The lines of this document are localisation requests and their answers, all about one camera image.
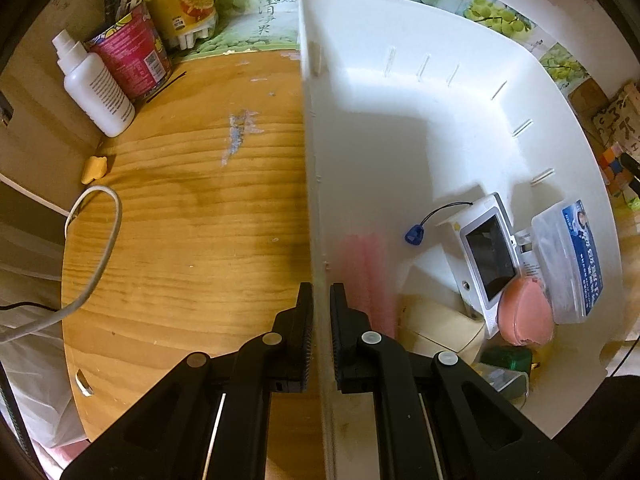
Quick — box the white cable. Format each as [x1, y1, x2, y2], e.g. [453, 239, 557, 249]
[0, 174, 123, 343]

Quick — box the white charger plug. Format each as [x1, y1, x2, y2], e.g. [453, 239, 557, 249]
[515, 227, 551, 281]

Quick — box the yellow juice carton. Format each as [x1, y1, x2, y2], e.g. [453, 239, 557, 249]
[145, 0, 221, 51]

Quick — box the white plastic storage bin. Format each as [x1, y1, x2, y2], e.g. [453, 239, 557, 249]
[298, 0, 621, 480]

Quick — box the brown cardboard piece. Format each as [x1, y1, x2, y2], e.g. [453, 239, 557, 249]
[567, 77, 613, 116]

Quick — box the colourful puzzle cube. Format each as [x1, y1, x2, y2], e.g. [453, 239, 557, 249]
[597, 142, 640, 211]

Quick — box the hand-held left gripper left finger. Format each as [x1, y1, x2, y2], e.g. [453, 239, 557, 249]
[60, 282, 315, 480]

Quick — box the printed drawstring bag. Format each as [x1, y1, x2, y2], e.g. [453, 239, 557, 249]
[590, 82, 640, 156]

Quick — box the white compact camera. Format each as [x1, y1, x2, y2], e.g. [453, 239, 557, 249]
[404, 192, 523, 338]

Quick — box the clear plastic box blue label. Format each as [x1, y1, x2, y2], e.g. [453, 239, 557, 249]
[531, 200, 605, 326]

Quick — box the black hairpin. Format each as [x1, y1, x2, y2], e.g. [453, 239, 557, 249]
[145, 71, 188, 103]

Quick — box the small green item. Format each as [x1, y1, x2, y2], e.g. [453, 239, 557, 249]
[481, 345, 535, 373]

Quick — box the yellow eraser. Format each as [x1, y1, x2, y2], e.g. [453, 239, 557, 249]
[80, 155, 110, 184]

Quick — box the wooden cabinet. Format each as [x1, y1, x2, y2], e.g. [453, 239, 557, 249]
[0, 0, 143, 221]

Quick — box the white spray bottle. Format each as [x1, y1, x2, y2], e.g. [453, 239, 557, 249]
[51, 29, 137, 138]

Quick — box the clear plastic cup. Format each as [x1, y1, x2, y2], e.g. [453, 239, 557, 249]
[472, 360, 531, 401]

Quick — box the white plastic bag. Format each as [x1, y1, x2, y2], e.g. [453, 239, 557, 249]
[0, 305, 96, 448]

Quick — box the black cable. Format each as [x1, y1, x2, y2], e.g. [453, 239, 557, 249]
[0, 301, 58, 313]

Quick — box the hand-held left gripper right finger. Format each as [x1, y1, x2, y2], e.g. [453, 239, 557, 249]
[330, 283, 583, 480]

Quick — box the pink tin can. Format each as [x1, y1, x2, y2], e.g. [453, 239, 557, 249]
[84, 2, 173, 102]

